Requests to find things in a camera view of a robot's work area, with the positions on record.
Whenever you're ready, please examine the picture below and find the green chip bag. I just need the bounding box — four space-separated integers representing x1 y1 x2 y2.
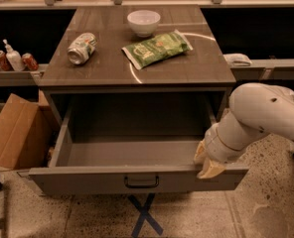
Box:
122 30 193 69

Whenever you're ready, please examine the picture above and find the red soda can left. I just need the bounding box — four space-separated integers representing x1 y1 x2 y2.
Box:
0 50 12 71

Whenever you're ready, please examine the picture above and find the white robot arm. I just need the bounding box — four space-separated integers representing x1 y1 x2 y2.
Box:
194 83 294 179

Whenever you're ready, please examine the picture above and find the grey low shelf ledge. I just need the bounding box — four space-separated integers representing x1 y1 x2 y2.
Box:
0 63 48 87

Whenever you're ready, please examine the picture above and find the blue tape cross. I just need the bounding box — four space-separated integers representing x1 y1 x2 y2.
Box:
128 193 164 238

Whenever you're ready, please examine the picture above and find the white pump bottle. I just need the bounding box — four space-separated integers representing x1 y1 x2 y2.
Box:
3 39 25 71

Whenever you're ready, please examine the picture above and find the red soda can right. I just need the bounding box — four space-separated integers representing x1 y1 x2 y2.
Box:
22 53 39 70

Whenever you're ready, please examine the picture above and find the white folded cloth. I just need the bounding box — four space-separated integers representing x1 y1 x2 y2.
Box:
223 54 252 66

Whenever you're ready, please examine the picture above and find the red soda can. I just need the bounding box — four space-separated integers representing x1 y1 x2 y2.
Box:
22 53 39 70
0 50 12 71

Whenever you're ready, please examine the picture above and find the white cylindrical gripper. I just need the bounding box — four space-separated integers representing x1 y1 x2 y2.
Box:
194 123 244 179

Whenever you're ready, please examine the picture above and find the grey top drawer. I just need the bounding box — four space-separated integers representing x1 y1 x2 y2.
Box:
29 92 248 195

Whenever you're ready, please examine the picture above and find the white printed cardboard box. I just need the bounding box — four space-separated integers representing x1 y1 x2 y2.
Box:
0 170 44 196

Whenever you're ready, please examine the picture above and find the grey drawer cabinet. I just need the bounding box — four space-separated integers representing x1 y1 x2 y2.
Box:
38 5 237 131

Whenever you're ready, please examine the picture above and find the brown cardboard box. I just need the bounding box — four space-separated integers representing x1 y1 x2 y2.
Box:
0 91 60 170

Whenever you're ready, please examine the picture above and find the white ceramic bowl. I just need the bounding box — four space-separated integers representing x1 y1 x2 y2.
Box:
127 10 161 38

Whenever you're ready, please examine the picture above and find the crushed white soda can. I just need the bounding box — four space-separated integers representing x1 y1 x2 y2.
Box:
68 33 97 65

